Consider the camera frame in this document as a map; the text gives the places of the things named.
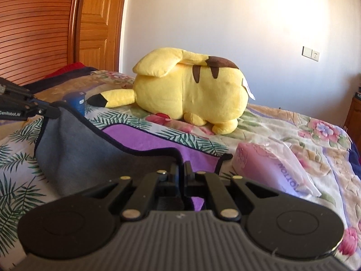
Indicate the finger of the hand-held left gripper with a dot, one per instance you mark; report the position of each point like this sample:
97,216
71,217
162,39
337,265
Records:
46,109

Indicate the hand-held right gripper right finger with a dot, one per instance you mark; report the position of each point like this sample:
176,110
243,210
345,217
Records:
188,176

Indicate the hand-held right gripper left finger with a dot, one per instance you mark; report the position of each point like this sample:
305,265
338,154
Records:
176,176

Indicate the grey towel with dark edge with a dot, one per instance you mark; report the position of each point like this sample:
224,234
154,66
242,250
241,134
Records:
84,152

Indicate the dark blue blanket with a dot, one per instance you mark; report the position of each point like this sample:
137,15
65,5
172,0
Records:
42,83

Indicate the blue cylindrical bottle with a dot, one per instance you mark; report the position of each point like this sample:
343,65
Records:
77,101

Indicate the red cloth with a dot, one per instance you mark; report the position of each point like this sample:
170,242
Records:
67,68

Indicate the pink plastic packet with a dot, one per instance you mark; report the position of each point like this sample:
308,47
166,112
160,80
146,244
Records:
268,169

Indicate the wooden louvred wardrobe door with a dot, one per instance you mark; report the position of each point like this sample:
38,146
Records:
33,28

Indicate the yellow plush toy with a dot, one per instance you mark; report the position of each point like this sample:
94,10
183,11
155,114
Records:
191,90

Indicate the wooden panel door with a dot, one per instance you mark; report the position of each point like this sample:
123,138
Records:
98,22

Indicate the floral quilt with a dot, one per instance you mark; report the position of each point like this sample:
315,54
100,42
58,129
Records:
310,146

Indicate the wooden bedside cabinet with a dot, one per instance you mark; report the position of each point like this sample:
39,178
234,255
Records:
353,118

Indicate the white wall socket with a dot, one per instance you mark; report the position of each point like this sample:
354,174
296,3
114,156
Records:
311,53

